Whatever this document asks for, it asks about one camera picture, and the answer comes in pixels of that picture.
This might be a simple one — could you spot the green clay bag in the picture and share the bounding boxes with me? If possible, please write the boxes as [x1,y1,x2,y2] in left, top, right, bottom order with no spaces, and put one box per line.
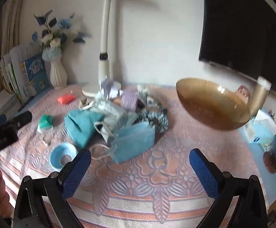
[37,114,53,133]

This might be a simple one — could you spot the blue tape roll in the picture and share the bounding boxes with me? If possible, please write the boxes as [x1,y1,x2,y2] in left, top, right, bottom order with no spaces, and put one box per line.
[49,142,78,172]

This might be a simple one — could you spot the red clay bag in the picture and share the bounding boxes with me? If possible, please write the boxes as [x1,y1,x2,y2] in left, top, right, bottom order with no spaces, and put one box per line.
[57,93,77,105]

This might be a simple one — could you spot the teal knit cloth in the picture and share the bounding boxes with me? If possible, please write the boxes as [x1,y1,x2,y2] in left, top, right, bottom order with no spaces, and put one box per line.
[64,110,104,149]

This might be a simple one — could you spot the blue face mask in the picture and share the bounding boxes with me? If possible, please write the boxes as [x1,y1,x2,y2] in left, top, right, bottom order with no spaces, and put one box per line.
[90,120,157,164]

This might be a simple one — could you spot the black white scrunchie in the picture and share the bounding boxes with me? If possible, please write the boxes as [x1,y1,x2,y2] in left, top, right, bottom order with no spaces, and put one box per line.
[136,106,169,133]

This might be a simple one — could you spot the white wet wipes pack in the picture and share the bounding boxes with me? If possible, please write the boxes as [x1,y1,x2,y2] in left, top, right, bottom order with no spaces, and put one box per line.
[80,99,138,142]

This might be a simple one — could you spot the white paper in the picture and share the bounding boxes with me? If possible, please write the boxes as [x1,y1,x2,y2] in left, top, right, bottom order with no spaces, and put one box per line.
[100,78,124,99]

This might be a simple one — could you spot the person's left hand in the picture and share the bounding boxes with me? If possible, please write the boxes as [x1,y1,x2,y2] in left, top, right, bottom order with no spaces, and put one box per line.
[0,170,13,218]

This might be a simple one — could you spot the stack of books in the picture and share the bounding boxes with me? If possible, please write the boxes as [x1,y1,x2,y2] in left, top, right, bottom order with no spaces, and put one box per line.
[0,43,50,104]

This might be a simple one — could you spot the pink patterned tablecloth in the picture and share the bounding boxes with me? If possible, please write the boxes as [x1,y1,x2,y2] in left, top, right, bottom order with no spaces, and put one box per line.
[0,85,259,227]

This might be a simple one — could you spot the white ribbed vase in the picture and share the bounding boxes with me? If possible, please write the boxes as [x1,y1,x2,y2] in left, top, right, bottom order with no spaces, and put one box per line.
[42,53,67,89]

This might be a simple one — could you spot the brown round object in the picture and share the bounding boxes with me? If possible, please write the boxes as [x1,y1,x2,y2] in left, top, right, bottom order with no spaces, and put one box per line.
[263,151,276,174]

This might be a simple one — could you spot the amber glass bowl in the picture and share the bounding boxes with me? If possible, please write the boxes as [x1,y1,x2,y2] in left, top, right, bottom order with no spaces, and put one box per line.
[176,78,251,131]

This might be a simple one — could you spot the blue tissue pack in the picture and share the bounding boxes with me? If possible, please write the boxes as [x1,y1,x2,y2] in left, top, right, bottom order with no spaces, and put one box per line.
[242,110,276,151]

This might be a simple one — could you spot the white desk lamp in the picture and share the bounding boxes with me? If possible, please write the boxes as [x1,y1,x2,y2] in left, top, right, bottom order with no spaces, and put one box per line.
[82,0,111,97]

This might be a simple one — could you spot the beige curtain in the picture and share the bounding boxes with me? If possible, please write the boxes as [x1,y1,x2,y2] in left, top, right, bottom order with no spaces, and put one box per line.
[0,0,28,95]

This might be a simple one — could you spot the blue white artificial flowers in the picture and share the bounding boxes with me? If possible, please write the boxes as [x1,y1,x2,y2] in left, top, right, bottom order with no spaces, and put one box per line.
[32,10,91,62]

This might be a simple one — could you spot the pencil cup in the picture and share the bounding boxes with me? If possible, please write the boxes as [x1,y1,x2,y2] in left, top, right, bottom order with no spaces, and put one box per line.
[269,109,275,120]

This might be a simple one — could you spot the pink small handbag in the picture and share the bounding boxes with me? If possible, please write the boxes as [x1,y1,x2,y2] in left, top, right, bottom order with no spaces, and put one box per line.
[236,85,250,102]

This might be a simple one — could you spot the gold thermos bottle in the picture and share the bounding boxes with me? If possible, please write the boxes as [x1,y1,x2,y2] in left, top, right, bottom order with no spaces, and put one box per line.
[247,76,271,117]

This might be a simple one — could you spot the purple tissue pack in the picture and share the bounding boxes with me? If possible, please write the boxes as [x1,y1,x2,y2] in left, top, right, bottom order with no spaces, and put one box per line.
[121,90,138,112]

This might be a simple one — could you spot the black wall television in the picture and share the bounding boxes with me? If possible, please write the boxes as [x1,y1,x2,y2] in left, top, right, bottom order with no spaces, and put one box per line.
[199,0,276,92]

